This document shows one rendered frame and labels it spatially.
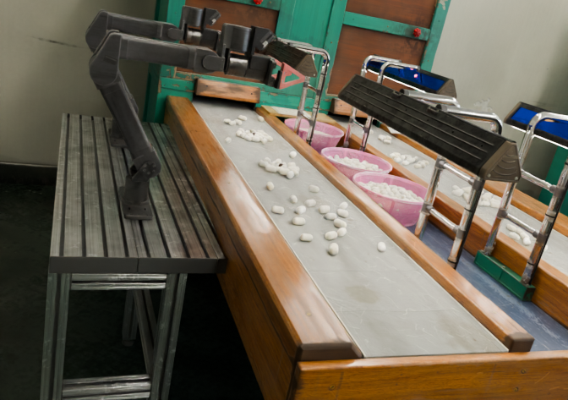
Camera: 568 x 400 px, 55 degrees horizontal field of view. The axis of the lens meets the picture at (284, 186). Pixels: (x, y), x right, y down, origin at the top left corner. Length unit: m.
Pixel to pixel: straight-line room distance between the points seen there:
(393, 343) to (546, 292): 0.59
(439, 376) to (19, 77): 2.73
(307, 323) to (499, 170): 0.41
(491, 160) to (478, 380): 0.39
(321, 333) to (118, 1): 2.56
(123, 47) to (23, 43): 1.90
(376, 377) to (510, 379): 0.29
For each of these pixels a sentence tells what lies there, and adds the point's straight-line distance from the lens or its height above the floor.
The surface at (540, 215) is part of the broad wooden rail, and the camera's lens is 1.99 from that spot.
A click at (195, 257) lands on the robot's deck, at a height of 0.67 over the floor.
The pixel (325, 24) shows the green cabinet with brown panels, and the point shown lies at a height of 1.19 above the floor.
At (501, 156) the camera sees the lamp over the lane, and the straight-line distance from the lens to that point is 0.96.
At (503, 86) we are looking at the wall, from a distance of 4.36.
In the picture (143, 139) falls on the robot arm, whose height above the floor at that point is 0.86.
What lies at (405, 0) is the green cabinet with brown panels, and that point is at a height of 1.37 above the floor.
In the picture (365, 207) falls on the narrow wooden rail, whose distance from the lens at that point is 1.54.
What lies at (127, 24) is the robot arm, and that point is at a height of 1.08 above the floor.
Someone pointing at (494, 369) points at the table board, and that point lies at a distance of 1.08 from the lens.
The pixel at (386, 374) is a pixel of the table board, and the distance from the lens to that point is 0.95.
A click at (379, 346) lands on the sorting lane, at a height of 0.74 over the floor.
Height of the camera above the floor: 1.25
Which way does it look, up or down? 18 degrees down
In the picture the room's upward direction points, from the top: 12 degrees clockwise
